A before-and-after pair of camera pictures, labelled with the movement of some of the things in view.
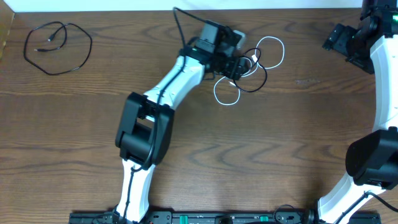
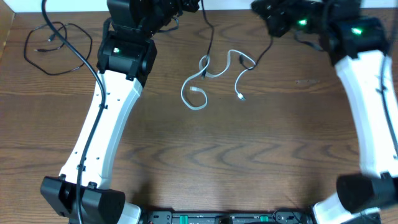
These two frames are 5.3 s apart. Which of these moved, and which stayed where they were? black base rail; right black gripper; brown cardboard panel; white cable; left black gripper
Moved: left black gripper; white cable; right black gripper
Stayed: black base rail; brown cardboard panel
